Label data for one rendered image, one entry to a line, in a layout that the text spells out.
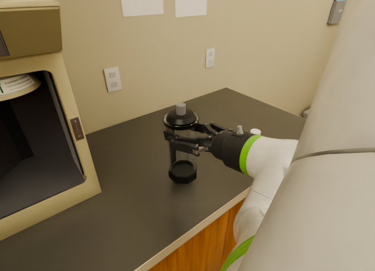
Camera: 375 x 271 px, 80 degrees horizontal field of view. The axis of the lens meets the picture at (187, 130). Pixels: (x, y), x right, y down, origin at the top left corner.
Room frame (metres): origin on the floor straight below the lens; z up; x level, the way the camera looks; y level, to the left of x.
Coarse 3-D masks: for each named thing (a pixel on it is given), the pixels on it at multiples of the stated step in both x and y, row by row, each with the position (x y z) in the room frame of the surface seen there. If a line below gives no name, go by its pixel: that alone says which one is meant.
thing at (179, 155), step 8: (168, 128) 0.57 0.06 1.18; (192, 128) 0.56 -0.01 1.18; (184, 136) 0.55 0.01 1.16; (192, 136) 0.56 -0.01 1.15; (168, 144) 0.57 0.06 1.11; (176, 152) 0.55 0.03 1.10; (184, 152) 0.55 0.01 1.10; (176, 160) 0.55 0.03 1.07; (184, 160) 0.54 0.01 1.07; (192, 160) 0.56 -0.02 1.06; (176, 168) 0.55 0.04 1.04; (184, 168) 0.54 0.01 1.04; (192, 168) 0.56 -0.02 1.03; (184, 176) 0.54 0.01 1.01
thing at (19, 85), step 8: (32, 72) 0.57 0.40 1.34; (0, 80) 0.48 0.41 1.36; (8, 80) 0.49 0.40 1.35; (16, 80) 0.50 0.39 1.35; (24, 80) 0.51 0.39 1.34; (32, 80) 0.54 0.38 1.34; (0, 88) 0.47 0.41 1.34; (8, 88) 0.48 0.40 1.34; (16, 88) 0.49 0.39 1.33; (24, 88) 0.50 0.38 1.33; (32, 88) 0.52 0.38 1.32; (0, 96) 0.46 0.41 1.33; (8, 96) 0.47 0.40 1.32; (16, 96) 0.48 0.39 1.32
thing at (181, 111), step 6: (180, 108) 0.58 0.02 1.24; (168, 114) 0.59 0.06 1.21; (174, 114) 0.59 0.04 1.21; (180, 114) 0.58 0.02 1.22; (186, 114) 0.58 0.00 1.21; (192, 114) 0.58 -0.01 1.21; (168, 120) 0.57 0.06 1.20; (174, 120) 0.56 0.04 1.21; (180, 120) 0.55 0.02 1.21; (186, 120) 0.56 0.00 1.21; (192, 120) 0.56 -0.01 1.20
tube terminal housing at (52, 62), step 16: (0, 64) 0.46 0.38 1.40; (16, 64) 0.48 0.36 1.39; (32, 64) 0.50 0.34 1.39; (48, 64) 0.52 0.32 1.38; (64, 64) 0.54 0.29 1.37; (64, 80) 0.53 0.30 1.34; (64, 96) 0.52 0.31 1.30; (64, 112) 0.54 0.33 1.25; (80, 144) 0.52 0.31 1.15; (80, 160) 0.54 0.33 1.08; (96, 176) 0.53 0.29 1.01; (64, 192) 0.47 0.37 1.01; (80, 192) 0.50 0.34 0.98; (96, 192) 0.53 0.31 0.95; (32, 208) 0.42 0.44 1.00; (48, 208) 0.44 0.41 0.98; (64, 208) 0.46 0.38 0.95; (0, 224) 0.37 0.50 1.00; (16, 224) 0.39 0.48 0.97; (32, 224) 0.41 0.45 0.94; (0, 240) 0.36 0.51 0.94
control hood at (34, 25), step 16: (0, 0) 0.46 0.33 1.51; (16, 0) 0.46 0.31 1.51; (32, 0) 0.46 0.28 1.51; (48, 0) 0.46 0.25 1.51; (0, 16) 0.40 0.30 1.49; (16, 16) 0.41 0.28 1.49; (32, 16) 0.43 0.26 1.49; (48, 16) 0.44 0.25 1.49; (16, 32) 0.43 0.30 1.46; (32, 32) 0.45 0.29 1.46; (48, 32) 0.46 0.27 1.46; (16, 48) 0.45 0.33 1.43; (32, 48) 0.47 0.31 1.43; (48, 48) 0.49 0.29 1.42
